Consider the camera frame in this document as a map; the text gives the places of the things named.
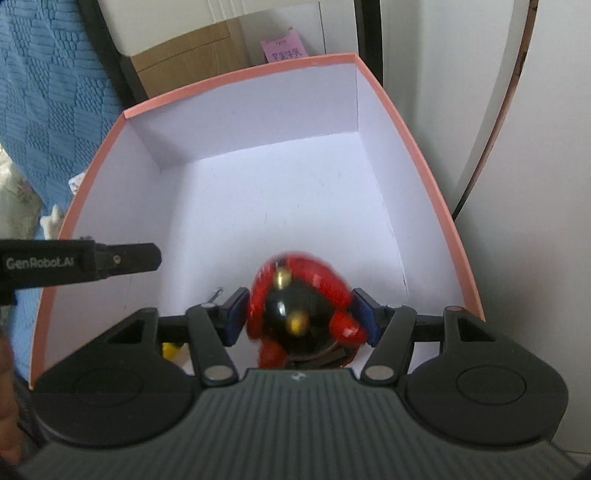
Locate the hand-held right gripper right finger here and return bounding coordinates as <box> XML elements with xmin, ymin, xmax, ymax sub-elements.
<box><xmin>352</xmin><ymin>288</ymin><xmax>497</xmax><ymax>386</ymax></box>

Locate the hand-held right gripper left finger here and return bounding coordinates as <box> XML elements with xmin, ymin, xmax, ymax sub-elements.
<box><xmin>108</xmin><ymin>287</ymin><xmax>252</xmax><ymax>386</ymax></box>

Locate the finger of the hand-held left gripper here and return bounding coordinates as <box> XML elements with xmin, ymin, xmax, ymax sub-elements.
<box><xmin>95</xmin><ymin>243</ymin><xmax>163</xmax><ymax>280</ymax></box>

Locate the red and black toy figure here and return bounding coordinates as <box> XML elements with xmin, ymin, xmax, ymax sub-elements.
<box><xmin>245</xmin><ymin>251</ymin><xmax>370</xmax><ymax>370</ymax></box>

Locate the pink cardboard box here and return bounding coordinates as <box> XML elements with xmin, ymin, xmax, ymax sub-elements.
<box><xmin>30</xmin><ymin>53</ymin><xmax>485</xmax><ymax>391</ymax></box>

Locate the person's left hand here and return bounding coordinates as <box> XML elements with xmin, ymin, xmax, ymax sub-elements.
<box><xmin>0</xmin><ymin>335</ymin><xmax>19</xmax><ymax>435</ymax></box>

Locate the blue textured blanket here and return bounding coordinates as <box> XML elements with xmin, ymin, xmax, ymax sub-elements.
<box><xmin>0</xmin><ymin>0</ymin><xmax>127</xmax><ymax>374</ymax></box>

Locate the white cabinet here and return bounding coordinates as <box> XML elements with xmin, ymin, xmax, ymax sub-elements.
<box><xmin>382</xmin><ymin>0</ymin><xmax>591</xmax><ymax>455</ymax></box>

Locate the brown cardboard box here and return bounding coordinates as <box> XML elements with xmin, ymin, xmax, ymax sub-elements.
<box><xmin>130</xmin><ymin>18</ymin><xmax>251</xmax><ymax>100</ymax></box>

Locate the pink packet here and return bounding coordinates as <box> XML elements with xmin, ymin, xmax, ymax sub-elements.
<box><xmin>260</xmin><ymin>30</ymin><xmax>308</xmax><ymax>65</ymax></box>

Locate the yellow handled screwdriver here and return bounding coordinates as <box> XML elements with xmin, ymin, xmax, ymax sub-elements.
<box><xmin>161</xmin><ymin>287</ymin><xmax>225</xmax><ymax>363</ymax></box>

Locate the white chair with black frame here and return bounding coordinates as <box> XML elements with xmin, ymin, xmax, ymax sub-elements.
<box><xmin>85</xmin><ymin>0</ymin><xmax>385</xmax><ymax>112</ymax></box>

